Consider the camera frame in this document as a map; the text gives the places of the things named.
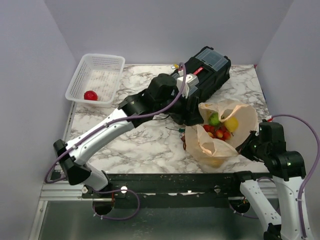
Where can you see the aluminium frame rail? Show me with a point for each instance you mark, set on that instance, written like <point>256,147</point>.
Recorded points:
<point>62,191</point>

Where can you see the black plastic toolbox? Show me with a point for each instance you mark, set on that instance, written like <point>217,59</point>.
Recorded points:
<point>212,70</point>

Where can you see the white plastic basket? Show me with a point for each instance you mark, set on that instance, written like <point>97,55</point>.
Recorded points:
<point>100,73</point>

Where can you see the red yellow fake fruits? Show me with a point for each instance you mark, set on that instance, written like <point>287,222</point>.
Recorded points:
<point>217,132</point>

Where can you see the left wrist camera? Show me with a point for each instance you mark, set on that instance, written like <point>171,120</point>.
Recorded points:
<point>190,85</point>

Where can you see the red fake fruit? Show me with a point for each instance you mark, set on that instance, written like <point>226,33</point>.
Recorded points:
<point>90,95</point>

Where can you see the green handled screwdriver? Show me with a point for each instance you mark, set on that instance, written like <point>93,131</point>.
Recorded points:
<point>180,130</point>

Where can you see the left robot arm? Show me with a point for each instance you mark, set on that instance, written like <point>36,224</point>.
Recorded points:
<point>165,94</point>

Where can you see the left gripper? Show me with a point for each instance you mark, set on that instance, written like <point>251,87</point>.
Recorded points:
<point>189,115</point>

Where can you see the green fake apple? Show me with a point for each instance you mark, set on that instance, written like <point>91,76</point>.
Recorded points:
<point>213,120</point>

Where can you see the yellow fake lemon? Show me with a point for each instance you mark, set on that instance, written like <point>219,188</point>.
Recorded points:
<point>231,124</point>

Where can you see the black base bar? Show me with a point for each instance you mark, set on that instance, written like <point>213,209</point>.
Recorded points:
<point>163,191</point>

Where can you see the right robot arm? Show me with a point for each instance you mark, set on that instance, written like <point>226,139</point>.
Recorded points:
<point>288,173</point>

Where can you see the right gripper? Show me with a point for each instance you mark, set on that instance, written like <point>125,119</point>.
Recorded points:
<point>244,147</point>

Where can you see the translucent orange plastic bag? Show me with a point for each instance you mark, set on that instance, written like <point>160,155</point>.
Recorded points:
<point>214,152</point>

